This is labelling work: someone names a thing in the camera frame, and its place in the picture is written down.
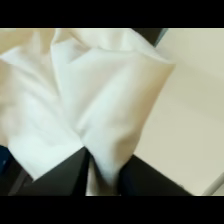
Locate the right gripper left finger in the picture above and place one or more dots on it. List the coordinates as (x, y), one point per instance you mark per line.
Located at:
(66, 176)

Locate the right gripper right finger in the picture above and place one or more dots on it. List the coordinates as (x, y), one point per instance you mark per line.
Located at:
(143, 180)

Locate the cream shirt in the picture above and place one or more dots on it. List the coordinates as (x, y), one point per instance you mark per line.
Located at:
(83, 93)

